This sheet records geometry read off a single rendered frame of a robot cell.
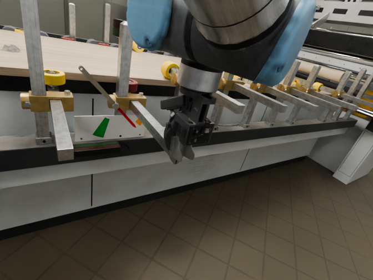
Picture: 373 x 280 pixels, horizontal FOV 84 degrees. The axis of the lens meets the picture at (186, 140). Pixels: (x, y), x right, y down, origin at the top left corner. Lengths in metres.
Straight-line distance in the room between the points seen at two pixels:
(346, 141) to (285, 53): 2.87
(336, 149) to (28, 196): 3.01
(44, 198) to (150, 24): 1.11
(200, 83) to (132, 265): 1.08
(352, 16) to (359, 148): 1.54
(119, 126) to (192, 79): 0.49
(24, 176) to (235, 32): 0.86
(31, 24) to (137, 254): 1.12
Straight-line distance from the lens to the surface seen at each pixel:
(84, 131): 0.83
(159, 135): 0.60
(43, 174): 0.94
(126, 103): 0.81
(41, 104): 0.77
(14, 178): 0.94
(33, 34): 0.73
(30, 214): 1.36
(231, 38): 0.21
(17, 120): 1.05
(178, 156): 0.51
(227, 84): 1.04
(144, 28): 0.32
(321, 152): 3.19
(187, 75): 0.42
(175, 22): 0.29
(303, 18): 0.24
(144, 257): 1.34
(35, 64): 0.74
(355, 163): 2.95
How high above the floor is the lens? 1.13
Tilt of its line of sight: 27 degrees down
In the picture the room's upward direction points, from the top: 14 degrees clockwise
